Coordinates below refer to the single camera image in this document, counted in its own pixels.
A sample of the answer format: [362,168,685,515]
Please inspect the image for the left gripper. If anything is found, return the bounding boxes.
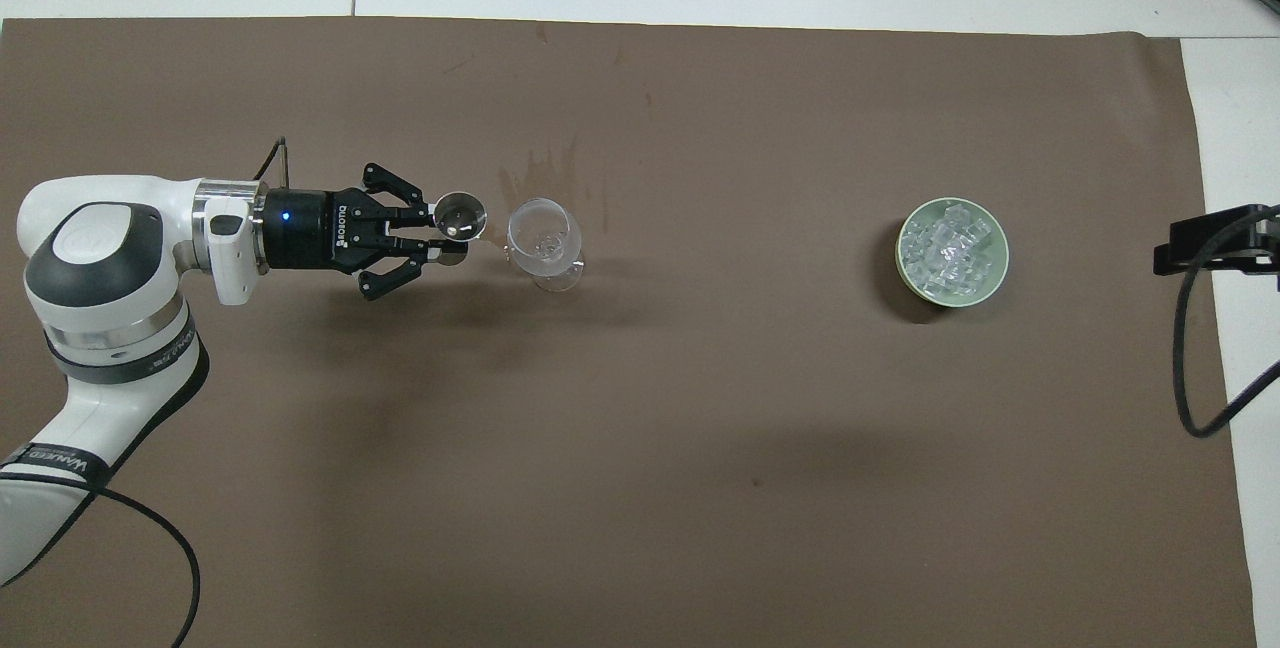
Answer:
[262,162,473,303]

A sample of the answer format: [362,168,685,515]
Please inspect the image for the small metal measuring cup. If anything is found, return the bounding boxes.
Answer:
[432,191,490,269]

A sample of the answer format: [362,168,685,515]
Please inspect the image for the clear wine glass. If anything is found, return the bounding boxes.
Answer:
[505,197,585,294]

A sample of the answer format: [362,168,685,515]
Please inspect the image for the clear ice cubes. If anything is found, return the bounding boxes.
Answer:
[902,203,999,293]

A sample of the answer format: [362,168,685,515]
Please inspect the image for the pale green bowl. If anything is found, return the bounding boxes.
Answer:
[894,197,1010,308]

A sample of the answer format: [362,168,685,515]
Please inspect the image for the black cable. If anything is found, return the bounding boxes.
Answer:
[1173,211,1280,440]
[0,471,202,648]
[253,136,292,185]

